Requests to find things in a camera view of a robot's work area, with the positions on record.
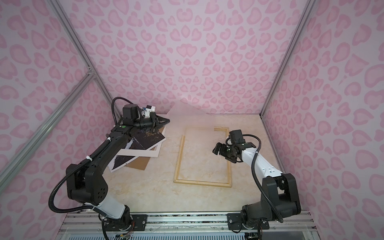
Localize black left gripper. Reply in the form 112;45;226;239
134;111;171;132

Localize dark landscape photo print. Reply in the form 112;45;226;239
108;127;166;172

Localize white mat board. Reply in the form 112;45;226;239
117;132;166;158

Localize light wooden picture frame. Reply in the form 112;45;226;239
174;126;232;188

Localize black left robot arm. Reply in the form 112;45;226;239
48;104;170;231

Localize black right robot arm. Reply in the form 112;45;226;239
213;143;302;232

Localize brown cardboard backing board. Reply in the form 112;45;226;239
125;144;162;171

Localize diagonal aluminium strut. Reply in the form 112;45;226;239
1;71;94;193

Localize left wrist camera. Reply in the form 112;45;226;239
140;105;156;119

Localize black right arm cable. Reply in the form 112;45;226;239
241;133;284;223

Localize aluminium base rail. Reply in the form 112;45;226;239
56;211;320;240

